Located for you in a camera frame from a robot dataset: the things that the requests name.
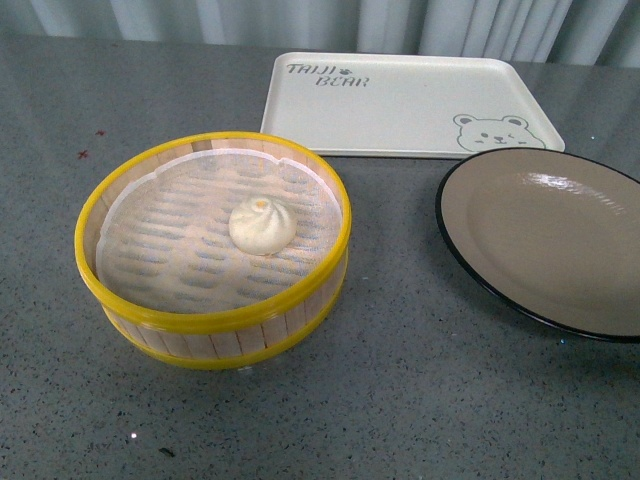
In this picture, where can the grey-white pleated curtain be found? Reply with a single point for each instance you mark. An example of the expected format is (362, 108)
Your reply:
(565, 32)

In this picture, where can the cream bear-print serving tray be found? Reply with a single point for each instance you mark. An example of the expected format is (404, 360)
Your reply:
(382, 105)

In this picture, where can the white steamer liner cloth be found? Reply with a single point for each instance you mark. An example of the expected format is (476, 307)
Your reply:
(165, 242)

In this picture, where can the yellow-rimmed bamboo steamer basket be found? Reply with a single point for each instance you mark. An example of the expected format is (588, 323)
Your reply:
(230, 338)

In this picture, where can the beige plate with black rim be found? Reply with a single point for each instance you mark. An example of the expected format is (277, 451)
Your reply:
(553, 235)

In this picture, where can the white steamed bun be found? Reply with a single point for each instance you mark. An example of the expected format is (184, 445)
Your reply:
(262, 225)

